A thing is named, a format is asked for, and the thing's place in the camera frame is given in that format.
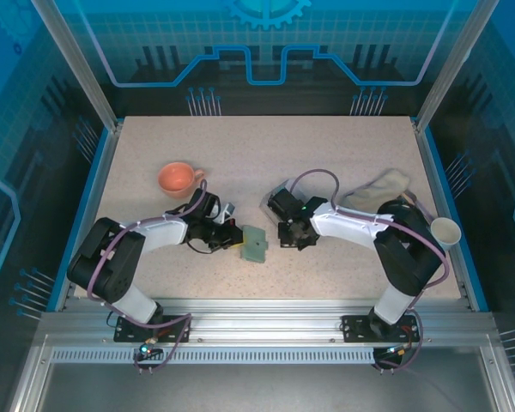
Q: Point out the green leather card holder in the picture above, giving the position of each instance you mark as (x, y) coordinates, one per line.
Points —
(255, 249)

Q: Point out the clear acrylic card box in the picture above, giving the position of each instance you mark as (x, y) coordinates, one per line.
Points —
(266, 210)

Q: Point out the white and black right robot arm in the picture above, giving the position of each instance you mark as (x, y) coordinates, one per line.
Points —
(347, 227)

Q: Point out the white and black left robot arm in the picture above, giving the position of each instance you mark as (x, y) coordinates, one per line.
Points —
(163, 234)

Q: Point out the orange ceramic cup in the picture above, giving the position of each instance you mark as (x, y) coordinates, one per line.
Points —
(176, 178)

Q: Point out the aluminium front beam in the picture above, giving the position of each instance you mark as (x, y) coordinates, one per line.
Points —
(262, 322)

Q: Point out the beige cloth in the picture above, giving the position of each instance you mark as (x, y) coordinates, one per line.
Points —
(382, 184)

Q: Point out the small brown object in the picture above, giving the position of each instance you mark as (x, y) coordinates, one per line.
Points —
(406, 196)

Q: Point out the small controller board with LED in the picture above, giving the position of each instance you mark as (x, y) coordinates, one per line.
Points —
(395, 351)
(146, 349)

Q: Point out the white paper cup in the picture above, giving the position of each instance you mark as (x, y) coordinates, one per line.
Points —
(445, 232)

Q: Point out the grey metal lower tray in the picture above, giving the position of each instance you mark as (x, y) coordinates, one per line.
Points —
(257, 390)

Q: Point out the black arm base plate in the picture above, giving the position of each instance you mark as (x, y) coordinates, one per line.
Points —
(124, 330)
(354, 330)

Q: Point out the aluminium side rail blue trim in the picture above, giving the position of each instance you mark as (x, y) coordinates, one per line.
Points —
(98, 189)
(435, 180)

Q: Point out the aluminium corner post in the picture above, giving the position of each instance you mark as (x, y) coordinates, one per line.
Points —
(81, 73)
(450, 73)

